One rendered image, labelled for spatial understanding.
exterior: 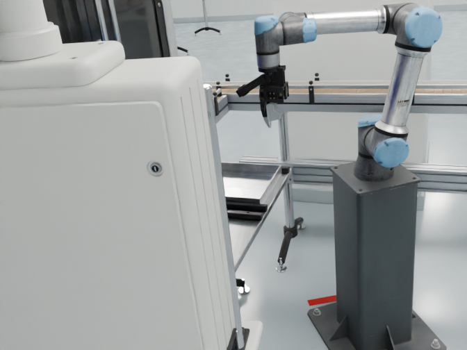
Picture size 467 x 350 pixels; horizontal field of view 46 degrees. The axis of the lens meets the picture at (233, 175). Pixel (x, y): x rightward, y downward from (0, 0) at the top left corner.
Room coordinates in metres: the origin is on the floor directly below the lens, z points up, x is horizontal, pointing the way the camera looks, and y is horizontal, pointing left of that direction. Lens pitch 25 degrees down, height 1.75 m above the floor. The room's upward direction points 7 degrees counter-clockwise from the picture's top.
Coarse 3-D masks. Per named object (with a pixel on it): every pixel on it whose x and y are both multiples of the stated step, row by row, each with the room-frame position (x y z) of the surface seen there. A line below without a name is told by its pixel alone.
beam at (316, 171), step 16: (240, 160) 2.71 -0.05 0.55; (256, 160) 2.69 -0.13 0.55; (272, 160) 2.67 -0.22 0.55; (304, 160) 2.62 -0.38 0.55; (320, 160) 2.59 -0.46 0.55; (336, 160) 2.58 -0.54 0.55; (352, 160) 2.55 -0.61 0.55; (304, 176) 2.58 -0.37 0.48; (320, 176) 2.54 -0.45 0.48; (432, 176) 2.34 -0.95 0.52; (448, 176) 2.31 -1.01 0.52; (464, 176) 2.28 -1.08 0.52; (448, 192) 2.31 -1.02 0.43; (464, 192) 2.28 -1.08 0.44
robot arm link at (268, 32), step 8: (264, 16) 1.77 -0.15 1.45; (272, 16) 1.75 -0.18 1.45; (256, 24) 1.73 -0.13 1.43; (264, 24) 1.71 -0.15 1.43; (272, 24) 1.72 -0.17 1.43; (280, 24) 1.73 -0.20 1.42; (256, 32) 1.73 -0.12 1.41; (264, 32) 1.71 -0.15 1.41; (272, 32) 1.72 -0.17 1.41; (280, 32) 1.72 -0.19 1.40; (256, 40) 1.73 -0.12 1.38; (264, 40) 1.71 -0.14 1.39; (272, 40) 1.71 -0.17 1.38; (280, 40) 1.72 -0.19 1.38; (256, 48) 1.74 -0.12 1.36; (264, 48) 1.72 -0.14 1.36; (272, 48) 1.72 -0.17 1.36
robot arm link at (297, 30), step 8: (296, 16) 1.83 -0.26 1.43; (288, 24) 1.73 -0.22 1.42; (296, 24) 1.73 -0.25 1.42; (304, 24) 1.73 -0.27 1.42; (312, 24) 1.73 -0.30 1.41; (288, 32) 1.72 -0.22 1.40; (296, 32) 1.72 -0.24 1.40; (304, 32) 1.72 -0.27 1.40; (312, 32) 1.72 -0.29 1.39; (288, 40) 1.72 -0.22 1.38; (296, 40) 1.72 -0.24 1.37; (304, 40) 1.73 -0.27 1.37; (312, 40) 1.74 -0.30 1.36
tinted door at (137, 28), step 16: (128, 0) 1.77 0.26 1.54; (144, 0) 1.86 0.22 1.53; (128, 16) 1.75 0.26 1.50; (144, 16) 1.84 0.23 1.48; (96, 32) 1.58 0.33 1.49; (128, 32) 1.74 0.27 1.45; (144, 32) 1.82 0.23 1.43; (128, 48) 1.72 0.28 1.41; (144, 48) 1.81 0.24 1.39; (160, 48) 1.91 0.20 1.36
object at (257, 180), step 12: (228, 168) 1.88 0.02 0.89; (240, 168) 1.86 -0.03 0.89; (252, 168) 1.84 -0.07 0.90; (264, 168) 1.83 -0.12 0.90; (276, 168) 1.81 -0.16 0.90; (228, 180) 1.80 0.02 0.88; (240, 180) 1.79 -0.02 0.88; (252, 180) 1.78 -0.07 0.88; (264, 180) 1.77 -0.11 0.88; (276, 180) 1.74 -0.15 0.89; (228, 192) 1.70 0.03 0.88; (240, 192) 1.69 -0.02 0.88; (252, 192) 1.68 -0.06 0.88; (264, 192) 1.61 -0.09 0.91
